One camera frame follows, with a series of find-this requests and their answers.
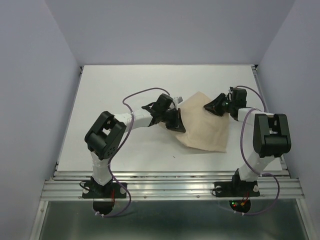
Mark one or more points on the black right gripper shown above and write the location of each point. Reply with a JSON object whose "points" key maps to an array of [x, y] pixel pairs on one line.
{"points": [[213, 106]]}

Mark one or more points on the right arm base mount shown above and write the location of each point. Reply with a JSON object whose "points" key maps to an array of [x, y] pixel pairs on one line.
{"points": [[238, 191]]}

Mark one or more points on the aluminium mounting rail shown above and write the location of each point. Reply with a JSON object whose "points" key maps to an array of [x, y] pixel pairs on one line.
{"points": [[157, 186]]}

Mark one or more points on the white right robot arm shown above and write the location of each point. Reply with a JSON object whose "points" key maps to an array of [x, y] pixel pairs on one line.
{"points": [[271, 135]]}

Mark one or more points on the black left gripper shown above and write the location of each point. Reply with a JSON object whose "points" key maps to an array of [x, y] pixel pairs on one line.
{"points": [[177, 125]]}

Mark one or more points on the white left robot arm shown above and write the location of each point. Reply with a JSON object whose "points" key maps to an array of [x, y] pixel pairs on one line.
{"points": [[104, 137]]}

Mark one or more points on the beige cloth drape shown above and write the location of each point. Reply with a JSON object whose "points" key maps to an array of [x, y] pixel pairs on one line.
{"points": [[204, 130]]}

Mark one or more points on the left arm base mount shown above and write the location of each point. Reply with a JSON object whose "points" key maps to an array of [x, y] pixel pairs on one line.
{"points": [[104, 197]]}

